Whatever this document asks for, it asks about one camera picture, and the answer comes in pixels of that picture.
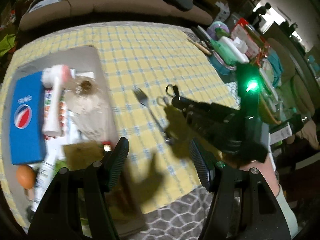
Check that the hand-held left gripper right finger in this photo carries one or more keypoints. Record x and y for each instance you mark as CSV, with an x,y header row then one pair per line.
x,y
198,162

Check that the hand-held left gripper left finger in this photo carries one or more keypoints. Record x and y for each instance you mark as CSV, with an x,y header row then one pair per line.
x,y
117,158

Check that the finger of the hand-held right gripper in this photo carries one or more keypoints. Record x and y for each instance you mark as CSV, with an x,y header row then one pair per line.
x,y
190,102
192,120

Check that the gold tea packet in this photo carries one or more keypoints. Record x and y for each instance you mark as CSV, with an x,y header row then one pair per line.
x,y
82,152

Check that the metal fork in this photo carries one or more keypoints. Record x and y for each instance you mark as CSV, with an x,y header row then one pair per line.
x,y
150,112

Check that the small white bottle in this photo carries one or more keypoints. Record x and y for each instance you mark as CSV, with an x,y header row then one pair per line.
x,y
43,177

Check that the cardboard box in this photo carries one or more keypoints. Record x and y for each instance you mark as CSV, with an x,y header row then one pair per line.
x,y
98,80

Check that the orange ball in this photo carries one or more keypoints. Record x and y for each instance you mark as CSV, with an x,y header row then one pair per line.
x,y
25,177

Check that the person's right hand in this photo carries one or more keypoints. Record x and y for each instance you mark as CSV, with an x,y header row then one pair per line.
x,y
247,163

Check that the teal bowl stack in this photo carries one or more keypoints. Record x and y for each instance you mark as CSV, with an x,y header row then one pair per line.
x,y
221,65

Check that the yellow checked tablecloth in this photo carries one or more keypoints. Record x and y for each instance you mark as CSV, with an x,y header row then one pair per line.
x,y
150,62

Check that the wooden rolling pin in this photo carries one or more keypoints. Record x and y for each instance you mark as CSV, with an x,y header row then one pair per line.
x,y
200,46

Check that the green packet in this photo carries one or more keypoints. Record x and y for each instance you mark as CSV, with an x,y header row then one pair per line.
x,y
222,51

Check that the white box with sticker sheet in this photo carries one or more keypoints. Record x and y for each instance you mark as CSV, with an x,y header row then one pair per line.
x,y
63,120

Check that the white tissue box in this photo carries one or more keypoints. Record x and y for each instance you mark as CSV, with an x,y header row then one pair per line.
x,y
233,47

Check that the purple and green container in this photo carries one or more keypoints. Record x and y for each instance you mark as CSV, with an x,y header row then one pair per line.
x,y
218,28

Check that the white facial brush pink head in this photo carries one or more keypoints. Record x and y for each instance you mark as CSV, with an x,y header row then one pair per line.
x,y
53,105

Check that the red and white packet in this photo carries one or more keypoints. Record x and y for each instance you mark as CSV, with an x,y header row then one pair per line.
x,y
243,35

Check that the blue box with round logo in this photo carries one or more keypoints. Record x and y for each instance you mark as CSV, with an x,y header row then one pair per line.
x,y
26,120

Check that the dark seat cushion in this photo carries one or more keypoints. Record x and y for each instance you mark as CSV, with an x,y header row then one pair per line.
x,y
175,0

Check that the brown sofa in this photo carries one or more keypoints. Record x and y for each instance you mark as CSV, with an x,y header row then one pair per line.
x,y
117,2

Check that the bright green bag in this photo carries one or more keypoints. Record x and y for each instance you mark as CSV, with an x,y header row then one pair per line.
x,y
7,43

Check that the papers on sofa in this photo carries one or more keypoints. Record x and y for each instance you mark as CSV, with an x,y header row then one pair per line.
x,y
47,1

